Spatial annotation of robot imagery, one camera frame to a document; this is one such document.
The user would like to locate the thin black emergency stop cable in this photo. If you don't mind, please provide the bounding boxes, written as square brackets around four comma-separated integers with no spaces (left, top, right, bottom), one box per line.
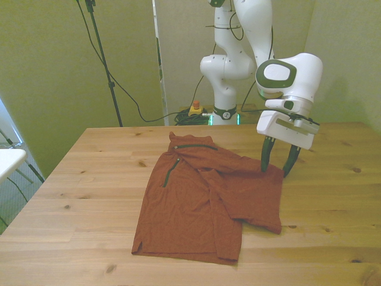
[189,41,216,110]

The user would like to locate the rust red shorts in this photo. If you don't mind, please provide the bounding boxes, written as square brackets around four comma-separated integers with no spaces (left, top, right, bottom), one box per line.
[130,131,283,266]

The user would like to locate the black cable from tripod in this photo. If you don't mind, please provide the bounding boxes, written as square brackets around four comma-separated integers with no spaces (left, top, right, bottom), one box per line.
[74,0,191,123]

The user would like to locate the coil of black cables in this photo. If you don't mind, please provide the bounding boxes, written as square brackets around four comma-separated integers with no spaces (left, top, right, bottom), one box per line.
[174,108,214,126]

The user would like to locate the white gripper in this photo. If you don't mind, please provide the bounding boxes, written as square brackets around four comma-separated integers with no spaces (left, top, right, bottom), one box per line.
[256,109,316,179]

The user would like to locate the black tripod stand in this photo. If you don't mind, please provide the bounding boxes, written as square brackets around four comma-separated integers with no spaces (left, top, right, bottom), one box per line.
[85,0,124,128]

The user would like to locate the yellow emergency stop button box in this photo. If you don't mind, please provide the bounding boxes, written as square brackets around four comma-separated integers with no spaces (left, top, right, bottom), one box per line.
[188,100,204,117]

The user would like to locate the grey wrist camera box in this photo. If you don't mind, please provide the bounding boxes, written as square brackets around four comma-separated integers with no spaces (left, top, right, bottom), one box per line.
[287,114,321,135]

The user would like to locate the white folding side table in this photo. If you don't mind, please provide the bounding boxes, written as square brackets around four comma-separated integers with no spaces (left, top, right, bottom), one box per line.
[0,128,45,187]

